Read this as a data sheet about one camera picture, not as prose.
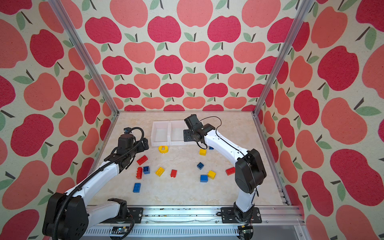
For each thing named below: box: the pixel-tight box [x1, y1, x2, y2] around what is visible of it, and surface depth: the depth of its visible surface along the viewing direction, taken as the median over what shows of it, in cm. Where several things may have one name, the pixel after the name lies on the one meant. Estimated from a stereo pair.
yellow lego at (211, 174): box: [207, 170, 217, 180], surface depth 88 cm
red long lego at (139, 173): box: [136, 167, 143, 180], surface depth 89 cm
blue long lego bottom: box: [133, 182, 142, 193], surface depth 84 cm
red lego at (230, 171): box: [225, 166, 236, 176], surface depth 92 cm
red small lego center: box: [170, 169, 177, 178], surface depth 90 cm
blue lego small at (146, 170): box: [143, 166, 150, 175], surface depth 89 cm
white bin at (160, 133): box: [151, 121, 170, 147], surface depth 106 cm
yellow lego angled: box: [155, 167, 166, 177], surface depth 90 cm
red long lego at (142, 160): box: [136, 155, 149, 166], surface depth 95 cm
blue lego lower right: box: [200, 175, 209, 183], surface depth 88 cm
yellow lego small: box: [199, 148, 207, 156], surface depth 98 cm
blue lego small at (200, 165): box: [197, 162, 205, 170], surface depth 92 cm
